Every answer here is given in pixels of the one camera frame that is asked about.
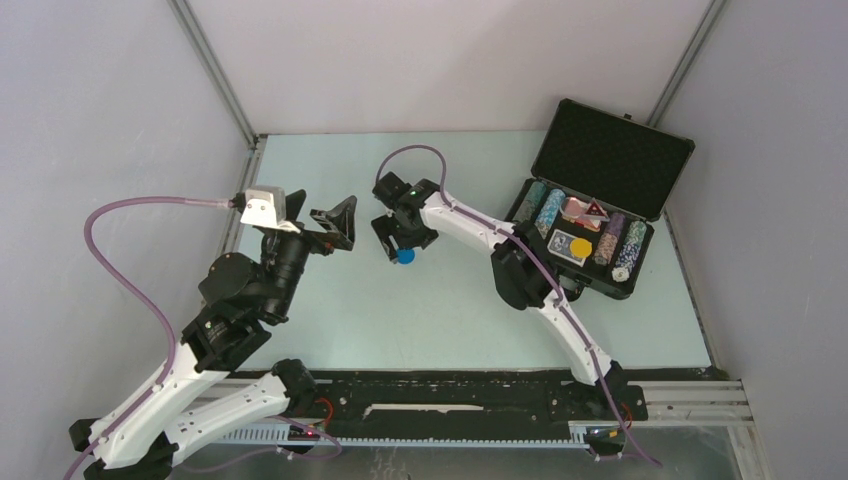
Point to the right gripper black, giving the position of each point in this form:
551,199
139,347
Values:
384,227

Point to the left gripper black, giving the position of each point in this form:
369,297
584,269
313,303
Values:
342,217

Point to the blue round button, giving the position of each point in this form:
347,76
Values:
405,256

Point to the blue playing card deck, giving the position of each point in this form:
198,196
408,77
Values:
558,245

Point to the red playing card deck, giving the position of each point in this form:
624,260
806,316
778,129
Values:
591,225

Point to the yellow round button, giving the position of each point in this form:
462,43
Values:
581,248

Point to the black poker set case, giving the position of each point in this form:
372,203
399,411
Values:
629,168

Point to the clear round dealer button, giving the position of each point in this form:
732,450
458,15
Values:
573,208

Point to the red black triangle button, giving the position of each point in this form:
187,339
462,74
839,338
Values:
595,211

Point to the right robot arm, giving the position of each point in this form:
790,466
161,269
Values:
524,275

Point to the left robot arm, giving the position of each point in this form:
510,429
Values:
161,425

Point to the green blue chip stack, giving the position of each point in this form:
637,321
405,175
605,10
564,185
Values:
529,203

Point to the light blue chip stack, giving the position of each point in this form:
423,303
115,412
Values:
550,210

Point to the purple orange chip stack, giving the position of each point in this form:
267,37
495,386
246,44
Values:
609,240

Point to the green navy chip stack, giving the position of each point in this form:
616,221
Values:
630,252

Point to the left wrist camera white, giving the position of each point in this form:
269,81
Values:
265,207

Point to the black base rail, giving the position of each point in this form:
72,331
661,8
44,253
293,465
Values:
502,407

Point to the left aluminium frame post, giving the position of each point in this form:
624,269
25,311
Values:
198,40

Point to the aluminium frame post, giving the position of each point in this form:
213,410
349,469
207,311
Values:
706,25
198,40

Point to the right aluminium frame post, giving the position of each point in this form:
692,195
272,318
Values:
706,25

